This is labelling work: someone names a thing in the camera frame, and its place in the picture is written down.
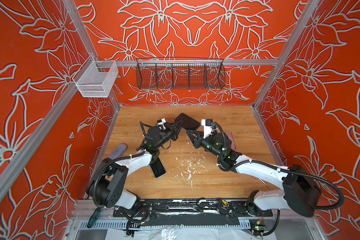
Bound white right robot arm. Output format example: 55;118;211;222
186;130;344;218

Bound white slotted cable duct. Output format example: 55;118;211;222
78;219;251;231

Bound aluminium frame post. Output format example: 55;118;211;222
63;1;120;110
252;0;319;110

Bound aluminium frame post right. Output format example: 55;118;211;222
252;0;319;110

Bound black wire basket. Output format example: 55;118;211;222
136;57;227;90

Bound aluminium frame post left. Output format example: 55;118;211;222
63;1;120;110

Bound aluminium left side rail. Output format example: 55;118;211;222
0;83;77;203

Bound green handled screwdriver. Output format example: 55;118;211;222
87;207;103;229

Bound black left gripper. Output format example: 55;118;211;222
154;120;182;150

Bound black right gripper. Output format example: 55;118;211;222
186;129;224;160

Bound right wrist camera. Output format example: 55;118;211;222
201;119;218;139

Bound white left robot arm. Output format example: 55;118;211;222
86;119;184;210

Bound black phone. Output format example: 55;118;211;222
175;113;201;131
150;158;167;179

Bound white wire basket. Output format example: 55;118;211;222
73;56;119;98

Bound pink phone case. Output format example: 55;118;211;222
226;131;236;151

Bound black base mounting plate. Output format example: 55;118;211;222
112;197;273;218

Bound green circuit board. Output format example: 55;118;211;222
250;222;267;237

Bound lavender grey phone case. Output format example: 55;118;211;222
108;144;128;160

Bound aluminium horizontal back rail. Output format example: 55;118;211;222
94;59;279;68

